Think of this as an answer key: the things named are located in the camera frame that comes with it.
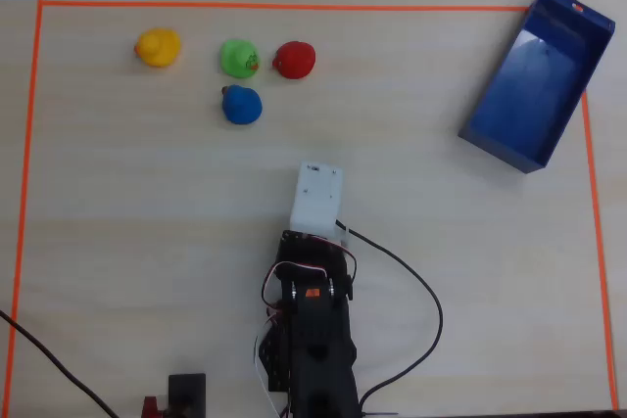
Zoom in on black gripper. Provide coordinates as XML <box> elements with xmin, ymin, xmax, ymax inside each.
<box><xmin>275</xmin><ymin>229</ymin><xmax>358</xmax><ymax>302</ymax></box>

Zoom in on green rubber duck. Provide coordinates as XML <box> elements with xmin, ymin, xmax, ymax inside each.
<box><xmin>218</xmin><ymin>38</ymin><xmax>262</xmax><ymax>80</ymax></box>

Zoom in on blue rubber duck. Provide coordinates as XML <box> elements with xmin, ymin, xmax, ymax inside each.
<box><xmin>220</xmin><ymin>84</ymin><xmax>264</xmax><ymax>125</ymax></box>

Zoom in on red rubber duck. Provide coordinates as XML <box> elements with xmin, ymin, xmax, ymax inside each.
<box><xmin>271</xmin><ymin>40</ymin><xmax>317</xmax><ymax>80</ymax></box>

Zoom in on yellow rubber duck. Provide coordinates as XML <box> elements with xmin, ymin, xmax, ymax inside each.
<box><xmin>133</xmin><ymin>27</ymin><xmax>182</xmax><ymax>69</ymax></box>

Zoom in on blue plastic box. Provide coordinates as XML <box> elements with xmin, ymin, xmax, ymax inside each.
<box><xmin>457</xmin><ymin>0</ymin><xmax>616</xmax><ymax>175</ymax></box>

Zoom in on black red table clamp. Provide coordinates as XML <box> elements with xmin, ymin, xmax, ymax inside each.
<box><xmin>141</xmin><ymin>372</ymin><xmax>208</xmax><ymax>418</ymax></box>

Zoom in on orange tape strip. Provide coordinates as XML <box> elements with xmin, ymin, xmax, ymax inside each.
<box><xmin>36</xmin><ymin>0</ymin><xmax>533</xmax><ymax>14</ymax></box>
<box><xmin>580</xmin><ymin>88</ymin><xmax>619</xmax><ymax>413</ymax></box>
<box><xmin>5</xmin><ymin>0</ymin><xmax>45</xmax><ymax>418</ymax></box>

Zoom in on red white servo wires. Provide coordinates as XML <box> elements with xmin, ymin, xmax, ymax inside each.
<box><xmin>261</xmin><ymin>234</ymin><xmax>359</xmax><ymax>322</ymax></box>

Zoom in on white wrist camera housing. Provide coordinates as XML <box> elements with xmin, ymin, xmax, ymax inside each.
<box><xmin>288</xmin><ymin>160</ymin><xmax>345</xmax><ymax>239</ymax></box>

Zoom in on black camera cable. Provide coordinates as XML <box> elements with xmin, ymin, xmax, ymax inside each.
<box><xmin>334</xmin><ymin>217</ymin><xmax>445</xmax><ymax>412</ymax></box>

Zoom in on black power cable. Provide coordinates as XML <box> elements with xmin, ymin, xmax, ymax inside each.
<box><xmin>0</xmin><ymin>308</ymin><xmax>121</xmax><ymax>418</ymax></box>

